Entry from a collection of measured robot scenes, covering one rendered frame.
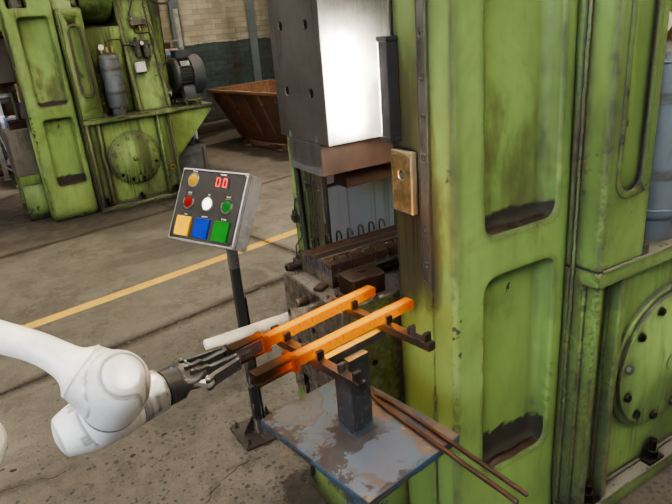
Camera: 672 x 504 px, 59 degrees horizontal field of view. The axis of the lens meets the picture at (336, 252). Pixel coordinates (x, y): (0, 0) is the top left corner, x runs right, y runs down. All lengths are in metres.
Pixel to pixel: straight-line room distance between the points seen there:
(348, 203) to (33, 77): 4.81
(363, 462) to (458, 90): 0.88
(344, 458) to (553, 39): 1.17
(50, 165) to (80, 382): 5.56
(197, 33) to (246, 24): 0.99
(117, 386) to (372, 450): 0.66
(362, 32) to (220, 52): 9.38
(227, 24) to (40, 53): 5.15
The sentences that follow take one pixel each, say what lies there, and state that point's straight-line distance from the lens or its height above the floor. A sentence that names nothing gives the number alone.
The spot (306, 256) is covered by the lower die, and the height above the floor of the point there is 0.97.
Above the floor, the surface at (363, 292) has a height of 1.04.
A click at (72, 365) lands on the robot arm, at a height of 1.20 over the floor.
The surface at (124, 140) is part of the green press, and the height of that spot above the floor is 0.70.
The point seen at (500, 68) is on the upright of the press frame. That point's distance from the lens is 1.64.
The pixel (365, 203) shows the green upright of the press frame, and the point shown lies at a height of 1.06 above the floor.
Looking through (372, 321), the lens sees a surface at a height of 1.03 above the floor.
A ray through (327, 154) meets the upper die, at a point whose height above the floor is 1.33.
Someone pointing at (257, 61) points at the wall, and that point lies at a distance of 11.45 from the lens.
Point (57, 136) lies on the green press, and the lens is 6.60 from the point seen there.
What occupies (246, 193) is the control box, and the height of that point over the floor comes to 1.13.
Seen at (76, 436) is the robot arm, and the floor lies 1.04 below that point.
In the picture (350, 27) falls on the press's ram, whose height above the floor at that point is 1.67.
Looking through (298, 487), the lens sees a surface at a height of 0.00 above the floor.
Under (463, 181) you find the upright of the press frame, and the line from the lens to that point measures 1.51.
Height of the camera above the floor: 1.69
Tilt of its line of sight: 21 degrees down
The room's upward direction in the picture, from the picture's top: 5 degrees counter-clockwise
